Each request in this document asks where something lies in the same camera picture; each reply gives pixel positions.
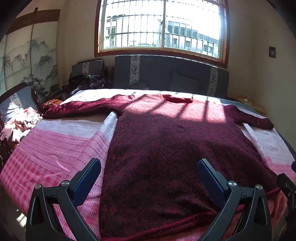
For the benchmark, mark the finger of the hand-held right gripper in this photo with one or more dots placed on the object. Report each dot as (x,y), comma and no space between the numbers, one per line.
(288,192)

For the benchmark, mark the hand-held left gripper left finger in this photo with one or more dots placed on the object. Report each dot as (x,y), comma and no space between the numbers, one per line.
(86,180)

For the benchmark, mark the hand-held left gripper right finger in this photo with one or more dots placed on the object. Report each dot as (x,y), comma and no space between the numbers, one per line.
(211,183)

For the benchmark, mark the dark red patterned sweater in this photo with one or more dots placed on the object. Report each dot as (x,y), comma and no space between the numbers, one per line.
(173,139)

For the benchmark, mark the pile of pink clothes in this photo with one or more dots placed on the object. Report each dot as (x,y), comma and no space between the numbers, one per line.
(20,122)

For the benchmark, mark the pink checked bed sheet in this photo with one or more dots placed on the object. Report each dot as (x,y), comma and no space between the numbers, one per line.
(57,148)

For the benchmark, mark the grey mattress pad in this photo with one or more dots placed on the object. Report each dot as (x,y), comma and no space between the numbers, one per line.
(283,129)

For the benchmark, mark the orange ball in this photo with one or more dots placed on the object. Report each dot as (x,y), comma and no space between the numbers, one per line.
(54,102)

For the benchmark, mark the black plastic bag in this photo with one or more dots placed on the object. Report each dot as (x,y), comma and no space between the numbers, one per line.
(90,83)

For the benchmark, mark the grey cushion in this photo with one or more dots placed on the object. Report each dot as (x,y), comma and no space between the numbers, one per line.
(185,81)

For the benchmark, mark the grey cushioned armchair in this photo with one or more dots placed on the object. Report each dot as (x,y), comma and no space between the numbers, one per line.
(16,99)
(89,67)

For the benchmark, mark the painted folding screen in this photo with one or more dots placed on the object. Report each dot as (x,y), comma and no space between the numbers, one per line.
(27,60)

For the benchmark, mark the wooden framed barred window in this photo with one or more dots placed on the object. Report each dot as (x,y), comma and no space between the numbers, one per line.
(161,25)

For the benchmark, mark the wall switch plate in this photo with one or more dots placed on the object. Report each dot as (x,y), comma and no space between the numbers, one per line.
(272,52)

